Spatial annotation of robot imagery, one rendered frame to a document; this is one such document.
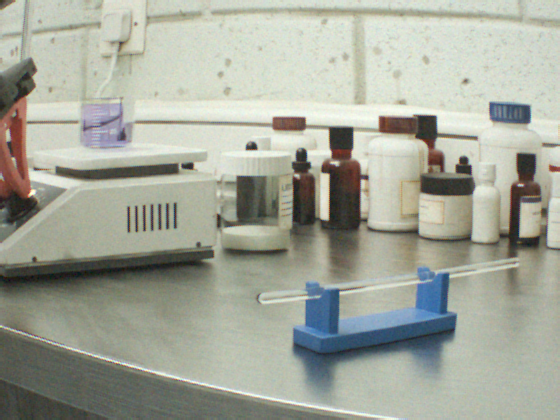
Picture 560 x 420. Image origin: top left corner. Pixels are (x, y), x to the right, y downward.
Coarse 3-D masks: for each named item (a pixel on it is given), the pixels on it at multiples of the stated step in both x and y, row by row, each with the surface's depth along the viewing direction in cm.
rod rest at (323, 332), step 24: (336, 288) 59; (432, 288) 63; (312, 312) 60; (336, 312) 59; (384, 312) 64; (408, 312) 64; (432, 312) 64; (312, 336) 59; (336, 336) 59; (360, 336) 59; (384, 336) 60; (408, 336) 61
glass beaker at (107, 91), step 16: (96, 64) 84; (112, 64) 84; (128, 64) 85; (80, 80) 85; (96, 80) 84; (112, 80) 84; (128, 80) 85; (80, 96) 85; (96, 96) 84; (112, 96) 84; (128, 96) 85; (80, 112) 85; (96, 112) 84; (112, 112) 84; (128, 112) 85; (80, 128) 85; (96, 128) 84; (112, 128) 84; (128, 128) 85; (80, 144) 86; (96, 144) 84; (112, 144) 85; (128, 144) 86
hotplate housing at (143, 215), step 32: (64, 192) 78; (96, 192) 79; (128, 192) 81; (160, 192) 83; (192, 192) 84; (32, 224) 77; (64, 224) 78; (96, 224) 80; (128, 224) 81; (160, 224) 83; (192, 224) 85; (0, 256) 75; (32, 256) 76; (64, 256) 78; (96, 256) 80; (128, 256) 82; (160, 256) 84; (192, 256) 85
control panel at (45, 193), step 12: (36, 192) 81; (48, 192) 80; (60, 192) 79; (36, 204) 79; (48, 204) 77; (0, 216) 81; (24, 216) 78; (0, 228) 78; (12, 228) 77; (0, 240) 76
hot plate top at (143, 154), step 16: (144, 144) 93; (160, 144) 92; (48, 160) 84; (64, 160) 82; (80, 160) 79; (96, 160) 79; (112, 160) 80; (128, 160) 81; (144, 160) 82; (160, 160) 83; (176, 160) 84; (192, 160) 85
